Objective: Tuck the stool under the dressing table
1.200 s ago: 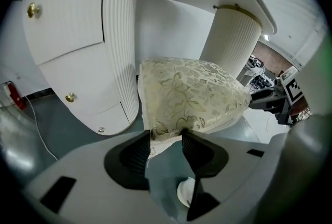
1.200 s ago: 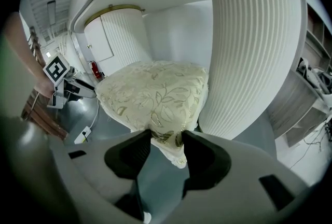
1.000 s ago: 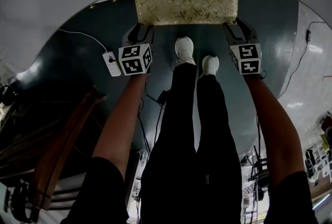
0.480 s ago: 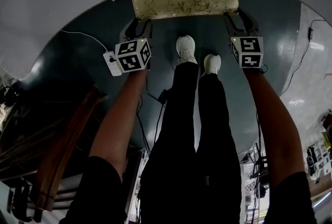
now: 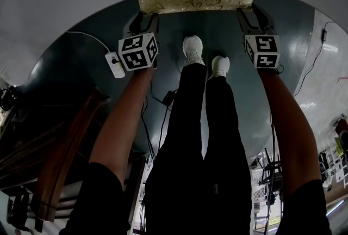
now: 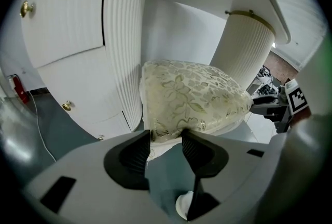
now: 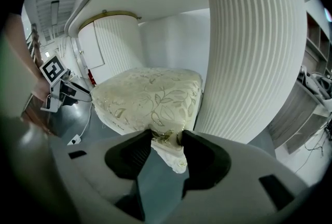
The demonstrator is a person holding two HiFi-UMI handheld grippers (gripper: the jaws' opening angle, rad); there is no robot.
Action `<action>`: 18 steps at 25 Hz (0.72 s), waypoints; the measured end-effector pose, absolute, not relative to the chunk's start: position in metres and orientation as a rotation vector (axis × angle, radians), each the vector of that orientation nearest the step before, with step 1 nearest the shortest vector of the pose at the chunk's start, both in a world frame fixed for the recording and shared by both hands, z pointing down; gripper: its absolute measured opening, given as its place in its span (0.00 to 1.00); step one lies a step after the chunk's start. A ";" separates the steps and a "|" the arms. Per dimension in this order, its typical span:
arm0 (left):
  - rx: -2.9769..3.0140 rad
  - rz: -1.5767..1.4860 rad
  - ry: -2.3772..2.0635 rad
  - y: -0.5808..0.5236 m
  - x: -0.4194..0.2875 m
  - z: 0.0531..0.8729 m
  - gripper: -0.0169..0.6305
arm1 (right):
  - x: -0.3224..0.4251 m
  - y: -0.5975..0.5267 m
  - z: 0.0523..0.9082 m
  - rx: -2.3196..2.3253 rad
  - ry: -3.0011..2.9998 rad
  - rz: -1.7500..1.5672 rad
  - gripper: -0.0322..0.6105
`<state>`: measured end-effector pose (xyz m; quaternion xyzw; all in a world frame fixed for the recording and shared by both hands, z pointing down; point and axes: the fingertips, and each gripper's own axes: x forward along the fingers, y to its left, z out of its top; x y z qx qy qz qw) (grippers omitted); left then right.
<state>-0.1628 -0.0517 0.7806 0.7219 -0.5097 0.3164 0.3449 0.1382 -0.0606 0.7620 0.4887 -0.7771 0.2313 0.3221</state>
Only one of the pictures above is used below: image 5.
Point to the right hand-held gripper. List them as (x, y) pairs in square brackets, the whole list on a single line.
[(265, 50)]

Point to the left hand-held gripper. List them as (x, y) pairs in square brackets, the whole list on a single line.
[(137, 51)]

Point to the person's left forearm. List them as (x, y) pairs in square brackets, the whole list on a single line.
[(122, 119)]

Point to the person's right forearm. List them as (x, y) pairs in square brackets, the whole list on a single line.
[(291, 125)]

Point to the white power strip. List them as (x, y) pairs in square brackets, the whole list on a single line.
[(117, 68)]

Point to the person's left white shoe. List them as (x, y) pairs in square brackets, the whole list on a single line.
[(193, 49)]

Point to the person's white shoe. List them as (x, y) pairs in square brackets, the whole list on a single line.
[(193, 49), (220, 65)]

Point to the person's right white shoe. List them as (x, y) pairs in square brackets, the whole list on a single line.
[(220, 65)]

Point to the black power adapter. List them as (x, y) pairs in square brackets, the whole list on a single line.
[(169, 98)]

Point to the red object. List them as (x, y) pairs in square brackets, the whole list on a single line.
[(342, 126)]

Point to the person's black trousers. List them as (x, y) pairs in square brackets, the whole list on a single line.
[(190, 160)]

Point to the brown wooden furniture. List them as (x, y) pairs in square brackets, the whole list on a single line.
[(68, 147)]

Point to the black metal stand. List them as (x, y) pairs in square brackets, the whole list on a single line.
[(269, 174)]

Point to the white rack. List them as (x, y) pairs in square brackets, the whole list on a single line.
[(335, 168)]

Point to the person's black shirt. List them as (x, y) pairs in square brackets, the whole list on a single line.
[(95, 201)]

